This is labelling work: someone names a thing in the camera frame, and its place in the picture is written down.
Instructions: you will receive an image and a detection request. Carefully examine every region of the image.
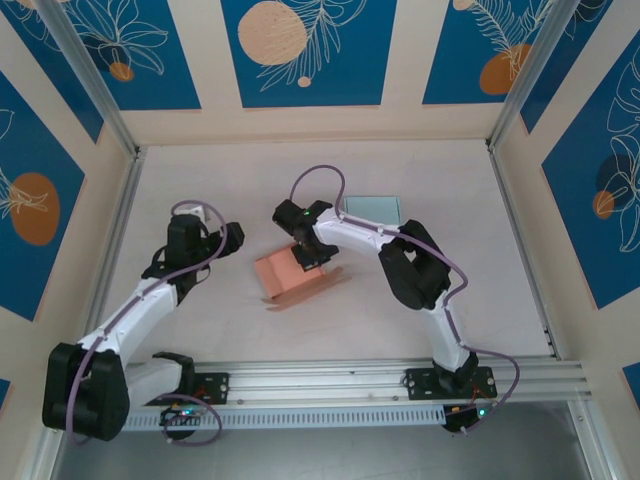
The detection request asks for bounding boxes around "grey metal sheet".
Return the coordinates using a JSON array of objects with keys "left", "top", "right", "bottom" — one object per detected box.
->
[{"left": 49, "top": 428, "right": 594, "bottom": 480}]

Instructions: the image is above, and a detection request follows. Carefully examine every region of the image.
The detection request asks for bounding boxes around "aluminium frame post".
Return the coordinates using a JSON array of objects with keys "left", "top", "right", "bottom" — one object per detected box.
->
[
  {"left": 484, "top": 0, "right": 576, "bottom": 152},
  {"left": 33, "top": 0, "right": 145, "bottom": 160}
]

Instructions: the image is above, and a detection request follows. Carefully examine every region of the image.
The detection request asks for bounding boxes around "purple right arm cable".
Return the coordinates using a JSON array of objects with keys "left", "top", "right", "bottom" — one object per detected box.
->
[{"left": 289, "top": 165, "right": 521, "bottom": 436}]

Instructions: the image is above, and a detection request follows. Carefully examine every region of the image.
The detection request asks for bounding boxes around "salmon pink paper box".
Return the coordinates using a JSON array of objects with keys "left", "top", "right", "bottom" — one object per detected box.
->
[{"left": 253, "top": 244, "right": 354, "bottom": 315}]

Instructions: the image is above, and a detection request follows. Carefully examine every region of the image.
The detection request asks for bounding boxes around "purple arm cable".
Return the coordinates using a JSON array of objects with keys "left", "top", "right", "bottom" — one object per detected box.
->
[
  {"left": 289, "top": 165, "right": 521, "bottom": 436},
  {"left": 67, "top": 199, "right": 230, "bottom": 446}
]

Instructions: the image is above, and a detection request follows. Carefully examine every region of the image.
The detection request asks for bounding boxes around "grey slotted cable duct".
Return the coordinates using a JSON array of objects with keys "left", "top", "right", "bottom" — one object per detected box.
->
[{"left": 122, "top": 404, "right": 449, "bottom": 432}]

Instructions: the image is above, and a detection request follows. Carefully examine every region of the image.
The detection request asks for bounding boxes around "small control circuit board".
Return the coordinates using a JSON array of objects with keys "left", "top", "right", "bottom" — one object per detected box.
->
[
  {"left": 159, "top": 406, "right": 207, "bottom": 427},
  {"left": 442, "top": 403, "right": 497, "bottom": 434}
]

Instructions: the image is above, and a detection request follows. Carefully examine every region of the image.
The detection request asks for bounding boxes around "aluminium frame strut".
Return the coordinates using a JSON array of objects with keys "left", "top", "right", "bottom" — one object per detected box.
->
[
  {"left": 27, "top": 429, "right": 69, "bottom": 480},
  {"left": 567, "top": 399, "right": 619, "bottom": 480}
]

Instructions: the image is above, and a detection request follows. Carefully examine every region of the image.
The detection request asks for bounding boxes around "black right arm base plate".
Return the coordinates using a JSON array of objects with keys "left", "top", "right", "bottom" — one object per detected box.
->
[{"left": 404, "top": 367, "right": 499, "bottom": 401}]

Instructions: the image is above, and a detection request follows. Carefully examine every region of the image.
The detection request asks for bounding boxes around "light blue paper box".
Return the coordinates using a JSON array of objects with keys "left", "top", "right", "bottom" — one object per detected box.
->
[{"left": 343, "top": 195, "right": 404, "bottom": 227}]

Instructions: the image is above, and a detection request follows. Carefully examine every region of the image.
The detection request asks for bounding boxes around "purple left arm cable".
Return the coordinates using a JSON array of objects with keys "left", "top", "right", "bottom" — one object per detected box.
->
[{"left": 67, "top": 199, "right": 230, "bottom": 446}]

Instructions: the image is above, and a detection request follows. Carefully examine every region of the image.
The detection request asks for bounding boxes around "aluminium mounting rail beam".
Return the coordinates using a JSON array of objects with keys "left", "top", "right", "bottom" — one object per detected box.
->
[{"left": 42, "top": 355, "right": 596, "bottom": 412}]

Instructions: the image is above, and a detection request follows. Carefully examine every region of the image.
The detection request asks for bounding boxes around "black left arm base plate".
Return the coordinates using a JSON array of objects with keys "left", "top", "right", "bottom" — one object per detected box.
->
[{"left": 164, "top": 372, "right": 231, "bottom": 406}]

